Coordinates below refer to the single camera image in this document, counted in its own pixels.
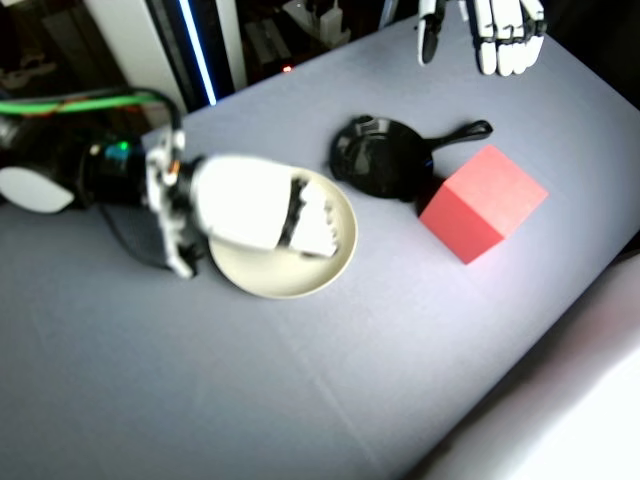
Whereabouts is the black cast-iron skillet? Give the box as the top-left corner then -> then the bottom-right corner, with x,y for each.
327,115 -> 494,203

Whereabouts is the red cube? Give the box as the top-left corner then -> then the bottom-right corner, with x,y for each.
418,144 -> 550,266

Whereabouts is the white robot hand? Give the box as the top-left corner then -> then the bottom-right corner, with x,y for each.
416,0 -> 547,77
164,154 -> 342,280

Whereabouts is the grey table cloth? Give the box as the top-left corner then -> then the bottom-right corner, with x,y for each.
0,8 -> 640,480

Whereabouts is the white robot body shell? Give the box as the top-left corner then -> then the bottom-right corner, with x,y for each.
399,269 -> 640,480

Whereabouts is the green cable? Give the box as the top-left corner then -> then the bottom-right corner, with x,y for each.
0,92 -> 166,117

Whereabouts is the white pillar panel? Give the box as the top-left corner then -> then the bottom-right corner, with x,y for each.
82,0 -> 190,114

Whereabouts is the black cable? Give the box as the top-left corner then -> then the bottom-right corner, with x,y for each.
98,204 -> 174,272

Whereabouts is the cream round plate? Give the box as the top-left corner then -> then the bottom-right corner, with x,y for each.
207,167 -> 359,301

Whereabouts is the blue light strip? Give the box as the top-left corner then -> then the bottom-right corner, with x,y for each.
178,0 -> 219,107

